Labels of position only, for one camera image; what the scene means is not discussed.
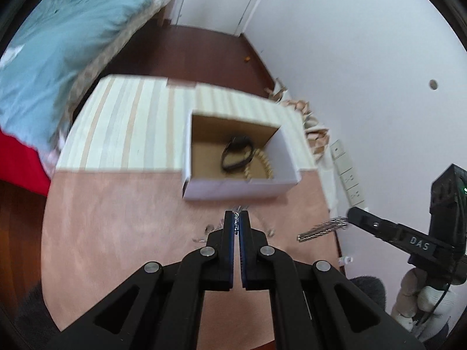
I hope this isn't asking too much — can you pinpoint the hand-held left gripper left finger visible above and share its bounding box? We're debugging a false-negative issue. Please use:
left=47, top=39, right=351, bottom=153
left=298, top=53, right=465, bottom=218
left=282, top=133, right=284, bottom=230
left=47, top=210, right=234, bottom=350

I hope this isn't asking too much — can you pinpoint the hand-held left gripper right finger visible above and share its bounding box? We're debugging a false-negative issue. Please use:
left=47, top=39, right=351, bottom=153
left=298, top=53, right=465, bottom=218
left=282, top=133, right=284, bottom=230
left=239, top=210, right=426, bottom=350

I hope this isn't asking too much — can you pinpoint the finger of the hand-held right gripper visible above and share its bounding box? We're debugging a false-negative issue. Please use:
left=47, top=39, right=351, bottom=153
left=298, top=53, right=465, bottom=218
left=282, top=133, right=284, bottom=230
left=346, top=206, right=456, bottom=264

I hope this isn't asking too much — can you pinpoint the thin silver necklace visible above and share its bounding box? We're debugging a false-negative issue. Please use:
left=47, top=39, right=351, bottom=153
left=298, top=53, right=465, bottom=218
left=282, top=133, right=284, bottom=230
left=191, top=206, right=276, bottom=243

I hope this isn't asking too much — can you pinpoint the white cardboard box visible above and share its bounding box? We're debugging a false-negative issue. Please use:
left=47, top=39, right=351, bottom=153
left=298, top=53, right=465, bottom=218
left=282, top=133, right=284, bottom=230
left=181, top=109, right=303, bottom=201

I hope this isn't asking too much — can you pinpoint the silver chain bracelet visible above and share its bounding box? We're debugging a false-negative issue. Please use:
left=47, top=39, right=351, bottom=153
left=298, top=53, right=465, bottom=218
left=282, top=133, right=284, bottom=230
left=297, top=216, right=349, bottom=243

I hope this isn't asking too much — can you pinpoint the person's right hand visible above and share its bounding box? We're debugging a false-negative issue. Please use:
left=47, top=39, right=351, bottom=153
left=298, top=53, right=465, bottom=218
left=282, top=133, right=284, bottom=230
left=391, top=267, right=461, bottom=336

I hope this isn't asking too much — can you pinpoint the grey fuzzy rug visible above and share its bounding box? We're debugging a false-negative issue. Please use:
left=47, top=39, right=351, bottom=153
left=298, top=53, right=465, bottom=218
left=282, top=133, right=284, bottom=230
left=349, top=276, right=386, bottom=310

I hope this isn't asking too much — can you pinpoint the pink mat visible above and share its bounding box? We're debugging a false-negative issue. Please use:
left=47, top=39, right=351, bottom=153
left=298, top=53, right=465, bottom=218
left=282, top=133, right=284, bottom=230
left=40, top=169, right=342, bottom=350

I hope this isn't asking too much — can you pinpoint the pile of wood pieces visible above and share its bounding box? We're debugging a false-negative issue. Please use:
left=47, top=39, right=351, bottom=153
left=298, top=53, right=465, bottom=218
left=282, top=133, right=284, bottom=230
left=264, top=78, right=332, bottom=162

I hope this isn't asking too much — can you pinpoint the striped tablecloth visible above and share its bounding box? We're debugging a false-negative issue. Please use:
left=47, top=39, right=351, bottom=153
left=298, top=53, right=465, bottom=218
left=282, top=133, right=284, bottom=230
left=55, top=74, right=319, bottom=173

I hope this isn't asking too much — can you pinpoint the red cloth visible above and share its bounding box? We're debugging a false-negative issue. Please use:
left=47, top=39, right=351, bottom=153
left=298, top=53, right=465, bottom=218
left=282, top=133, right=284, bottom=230
left=0, top=125, right=52, bottom=198

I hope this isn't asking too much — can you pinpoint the patterned mattress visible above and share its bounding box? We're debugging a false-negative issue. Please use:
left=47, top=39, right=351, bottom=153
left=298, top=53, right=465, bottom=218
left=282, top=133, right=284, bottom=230
left=67, top=0, right=176, bottom=122

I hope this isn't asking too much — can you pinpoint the white door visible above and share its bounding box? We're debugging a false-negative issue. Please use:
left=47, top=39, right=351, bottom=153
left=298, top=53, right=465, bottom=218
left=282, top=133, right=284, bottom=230
left=174, top=0, right=272, bottom=37

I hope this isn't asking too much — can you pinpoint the light blue blanket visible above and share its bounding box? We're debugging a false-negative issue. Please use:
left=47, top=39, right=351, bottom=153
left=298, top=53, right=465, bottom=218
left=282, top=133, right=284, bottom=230
left=0, top=0, right=185, bottom=154

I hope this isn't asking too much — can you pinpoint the white wall socket panel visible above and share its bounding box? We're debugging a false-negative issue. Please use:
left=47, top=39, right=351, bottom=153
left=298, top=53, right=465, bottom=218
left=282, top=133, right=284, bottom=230
left=329, top=140, right=366, bottom=207

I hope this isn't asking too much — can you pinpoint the black cable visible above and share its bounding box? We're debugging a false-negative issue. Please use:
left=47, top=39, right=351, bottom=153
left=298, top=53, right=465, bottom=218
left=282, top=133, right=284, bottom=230
left=415, top=280, right=454, bottom=328

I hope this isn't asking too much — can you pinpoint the gold bead bracelet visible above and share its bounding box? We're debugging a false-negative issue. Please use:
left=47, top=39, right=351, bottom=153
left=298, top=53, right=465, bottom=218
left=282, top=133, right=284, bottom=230
left=244, top=148, right=275, bottom=180

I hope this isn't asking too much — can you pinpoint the black bracelet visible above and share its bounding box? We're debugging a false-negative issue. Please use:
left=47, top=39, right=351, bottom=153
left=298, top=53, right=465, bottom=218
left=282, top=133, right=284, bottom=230
left=221, top=135, right=255, bottom=172

